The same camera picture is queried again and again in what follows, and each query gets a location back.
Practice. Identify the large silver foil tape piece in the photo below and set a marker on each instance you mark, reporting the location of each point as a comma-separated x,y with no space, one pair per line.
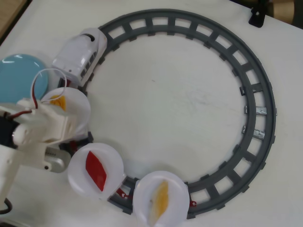
261,110
259,134

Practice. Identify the grey circular toy track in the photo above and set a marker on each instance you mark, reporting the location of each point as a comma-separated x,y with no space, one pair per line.
271,123

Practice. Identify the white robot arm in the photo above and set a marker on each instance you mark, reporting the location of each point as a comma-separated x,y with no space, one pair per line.
14,170

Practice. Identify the white Shinkansen toy locomotive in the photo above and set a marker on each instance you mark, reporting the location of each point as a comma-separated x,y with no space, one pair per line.
78,54

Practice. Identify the blue round dish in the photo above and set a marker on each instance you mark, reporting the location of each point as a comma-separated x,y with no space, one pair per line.
14,78

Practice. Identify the small silver foil tape piece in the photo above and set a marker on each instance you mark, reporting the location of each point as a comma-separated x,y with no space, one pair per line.
244,130
246,109

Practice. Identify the yellow egg sushi piece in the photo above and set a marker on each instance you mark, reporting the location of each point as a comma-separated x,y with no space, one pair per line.
161,201
60,102

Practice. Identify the red tuna sushi piece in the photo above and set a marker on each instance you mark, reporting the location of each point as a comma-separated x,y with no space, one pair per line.
95,170

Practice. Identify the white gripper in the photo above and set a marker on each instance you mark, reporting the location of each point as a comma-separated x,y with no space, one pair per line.
69,125

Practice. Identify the brown cardboard box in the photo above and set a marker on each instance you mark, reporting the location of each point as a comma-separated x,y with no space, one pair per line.
284,8

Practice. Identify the black clamp bracket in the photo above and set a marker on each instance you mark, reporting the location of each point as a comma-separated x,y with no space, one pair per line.
256,20

